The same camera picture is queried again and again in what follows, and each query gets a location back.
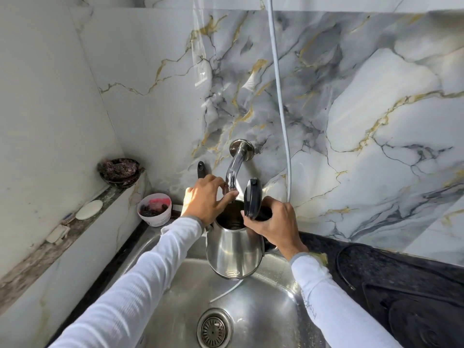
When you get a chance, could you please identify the white soap piece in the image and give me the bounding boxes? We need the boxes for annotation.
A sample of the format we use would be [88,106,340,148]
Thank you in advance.
[45,224,71,245]

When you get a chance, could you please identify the white bowl with scrubbers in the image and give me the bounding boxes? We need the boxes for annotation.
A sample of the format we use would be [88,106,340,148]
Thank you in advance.
[137,193,173,227]

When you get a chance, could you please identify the person's right forearm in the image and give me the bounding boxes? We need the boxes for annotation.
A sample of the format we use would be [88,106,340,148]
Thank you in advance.
[290,252,405,348]

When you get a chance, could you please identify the person's right hand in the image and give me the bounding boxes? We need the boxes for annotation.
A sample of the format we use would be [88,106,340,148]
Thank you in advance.
[240,196,309,261]

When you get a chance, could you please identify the stainless steel electric kettle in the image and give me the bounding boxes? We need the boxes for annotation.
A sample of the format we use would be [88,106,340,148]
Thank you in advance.
[205,177,278,280]

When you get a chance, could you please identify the stainless steel sink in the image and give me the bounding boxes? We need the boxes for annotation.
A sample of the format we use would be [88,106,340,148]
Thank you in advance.
[119,224,327,348]

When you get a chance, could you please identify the person's left hand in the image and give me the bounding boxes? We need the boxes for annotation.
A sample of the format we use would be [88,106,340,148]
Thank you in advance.
[180,174,240,229]

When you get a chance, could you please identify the black power cable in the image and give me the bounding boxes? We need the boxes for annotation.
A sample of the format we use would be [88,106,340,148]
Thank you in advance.
[335,244,363,291]

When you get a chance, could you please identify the white oval soap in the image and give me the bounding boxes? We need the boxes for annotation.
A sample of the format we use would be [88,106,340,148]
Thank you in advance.
[75,200,104,221]

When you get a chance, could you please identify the metal sink drain strainer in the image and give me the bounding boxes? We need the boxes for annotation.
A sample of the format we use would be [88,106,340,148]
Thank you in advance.
[197,307,234,348]

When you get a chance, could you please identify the chrome wall faucet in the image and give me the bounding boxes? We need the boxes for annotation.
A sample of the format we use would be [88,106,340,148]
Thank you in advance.
[197,139,256,195]

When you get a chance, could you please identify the person's left forearm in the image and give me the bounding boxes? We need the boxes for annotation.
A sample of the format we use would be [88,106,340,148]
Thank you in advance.
[49,216,203,348]

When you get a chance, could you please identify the black drain tray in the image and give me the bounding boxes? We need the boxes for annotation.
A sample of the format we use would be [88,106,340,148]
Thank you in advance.
[362,281,464,348]

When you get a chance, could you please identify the thin white hose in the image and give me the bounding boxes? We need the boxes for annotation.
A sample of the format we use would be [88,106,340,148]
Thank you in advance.
[209,0,293,304]

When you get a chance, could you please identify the dark scrubber bowl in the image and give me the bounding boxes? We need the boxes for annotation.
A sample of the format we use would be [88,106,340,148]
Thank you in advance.
[97,158,145,189]

